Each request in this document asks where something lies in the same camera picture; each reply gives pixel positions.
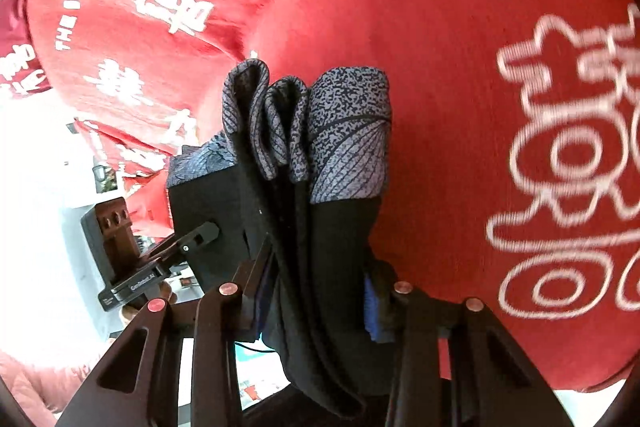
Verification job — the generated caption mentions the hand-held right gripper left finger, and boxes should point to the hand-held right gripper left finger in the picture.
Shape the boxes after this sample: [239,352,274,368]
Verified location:
[55,227,273,427]

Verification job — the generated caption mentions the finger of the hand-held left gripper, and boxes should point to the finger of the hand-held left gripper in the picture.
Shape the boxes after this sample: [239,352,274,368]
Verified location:
[151,221,221,269]

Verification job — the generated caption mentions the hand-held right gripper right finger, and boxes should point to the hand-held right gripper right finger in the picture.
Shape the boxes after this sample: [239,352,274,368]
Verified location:
[362,264,576,427]

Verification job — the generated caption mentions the black pants with grey pattern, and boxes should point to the black pants with grey pattern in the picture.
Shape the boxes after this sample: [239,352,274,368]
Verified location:
[166,59,396,420]

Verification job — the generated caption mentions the person's left forearm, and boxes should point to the person's left forearm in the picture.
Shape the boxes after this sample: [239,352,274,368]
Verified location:
[0,347,108,427]

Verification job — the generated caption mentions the person's left hand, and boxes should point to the person's left hand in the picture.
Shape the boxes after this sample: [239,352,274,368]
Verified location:
[120,282,178,325]

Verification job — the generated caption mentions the dark red printed cloth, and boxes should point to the dark red printed cloth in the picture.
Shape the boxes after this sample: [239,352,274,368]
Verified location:
[0,0,53,100]

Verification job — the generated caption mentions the red printed blanket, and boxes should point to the red printed blanket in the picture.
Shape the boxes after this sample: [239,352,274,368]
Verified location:
[20,0,640,393]

